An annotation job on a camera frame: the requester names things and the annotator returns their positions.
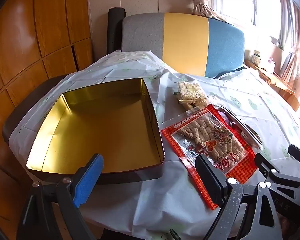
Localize gold-brown snack pouch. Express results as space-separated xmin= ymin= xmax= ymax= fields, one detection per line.
xmin=215 ymin=106 xmax=263 ymax=151

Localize red checkered rice-stick snack bag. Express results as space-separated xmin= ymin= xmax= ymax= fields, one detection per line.
xmin=161 ymin=104 xmax=257 ymax=210

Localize puffed rice cake pack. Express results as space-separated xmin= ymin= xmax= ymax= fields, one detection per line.
xmin=178 ymin=81 xmax=210 ymax=109

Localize white green-cloud tablecloth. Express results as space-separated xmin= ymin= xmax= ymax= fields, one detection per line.
xmin=8 ymin=51 xmax=300 ymax=239

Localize wooden side table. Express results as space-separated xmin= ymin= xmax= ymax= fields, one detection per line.
xmin=244 ymin=60 xmax=300 ymax=111

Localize gold metal tin box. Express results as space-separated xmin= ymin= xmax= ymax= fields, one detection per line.
xmin=26 ymin=77 xmax=165 ymax=184

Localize pink patterned right curtain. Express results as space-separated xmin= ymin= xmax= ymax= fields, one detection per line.
xmin=279 ymin=0 xmax=300 ymax=89

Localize boxes on side table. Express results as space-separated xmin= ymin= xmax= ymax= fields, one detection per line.
xmin=252 ymin=50 xmax=275 ymax=73

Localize wooden panel cabinet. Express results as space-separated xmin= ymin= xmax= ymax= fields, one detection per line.
xmin=0 ymin=0 xmax=93 ymax=239

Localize black rolled mat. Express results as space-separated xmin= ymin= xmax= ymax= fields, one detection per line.
xmin=107 ymin=7 xmax=126 ymax=54

